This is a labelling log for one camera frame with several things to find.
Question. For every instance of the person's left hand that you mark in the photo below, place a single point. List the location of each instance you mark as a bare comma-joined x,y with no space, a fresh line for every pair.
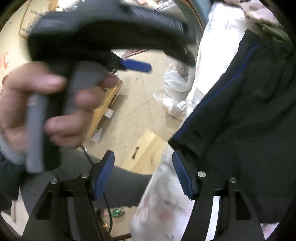
23,112

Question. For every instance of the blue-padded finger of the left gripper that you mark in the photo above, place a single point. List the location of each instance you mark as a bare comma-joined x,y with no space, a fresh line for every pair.
136,66

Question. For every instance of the folded olive green garment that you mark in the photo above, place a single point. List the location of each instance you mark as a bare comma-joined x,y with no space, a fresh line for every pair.
275,32

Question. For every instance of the person's grey trouser leg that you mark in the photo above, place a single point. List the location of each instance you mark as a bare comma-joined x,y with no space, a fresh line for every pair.
122,187

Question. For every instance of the white floral bed sheet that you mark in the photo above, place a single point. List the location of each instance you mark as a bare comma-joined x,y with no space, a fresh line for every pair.
164,210

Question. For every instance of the wooden plank on floor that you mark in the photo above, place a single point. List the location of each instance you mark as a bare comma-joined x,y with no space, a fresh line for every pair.
146,156

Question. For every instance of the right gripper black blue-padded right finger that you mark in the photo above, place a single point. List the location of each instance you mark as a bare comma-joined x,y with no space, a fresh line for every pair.
187,175

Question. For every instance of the white plastic bag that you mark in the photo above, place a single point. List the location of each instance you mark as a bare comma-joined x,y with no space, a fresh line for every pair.
178,81

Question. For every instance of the black pants blue stripe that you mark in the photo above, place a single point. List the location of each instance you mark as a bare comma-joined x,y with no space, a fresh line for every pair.
244,127

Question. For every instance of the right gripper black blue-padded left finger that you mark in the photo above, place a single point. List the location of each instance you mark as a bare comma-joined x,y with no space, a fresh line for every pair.
100,174

